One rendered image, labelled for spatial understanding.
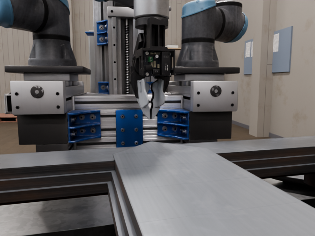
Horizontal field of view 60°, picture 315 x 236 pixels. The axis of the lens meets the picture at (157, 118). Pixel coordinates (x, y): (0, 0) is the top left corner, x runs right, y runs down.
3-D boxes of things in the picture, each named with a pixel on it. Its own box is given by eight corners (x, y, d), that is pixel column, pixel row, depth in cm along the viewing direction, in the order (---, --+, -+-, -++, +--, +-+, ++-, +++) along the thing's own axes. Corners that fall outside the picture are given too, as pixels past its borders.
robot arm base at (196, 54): (172, 69, 104) (172, 42, 103) (210, 69, 106) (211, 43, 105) (181, 67, 89) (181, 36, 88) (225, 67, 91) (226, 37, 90)
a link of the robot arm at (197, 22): (174, 40, 98) (174, 1, 96) (201, 43, 106) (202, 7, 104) (196, 36, 88) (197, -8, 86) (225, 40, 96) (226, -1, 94)
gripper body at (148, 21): (140, 78, 54) (139, 14, 52) (131, 78, 62) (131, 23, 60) (176, 78, 56) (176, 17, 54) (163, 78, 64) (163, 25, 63)
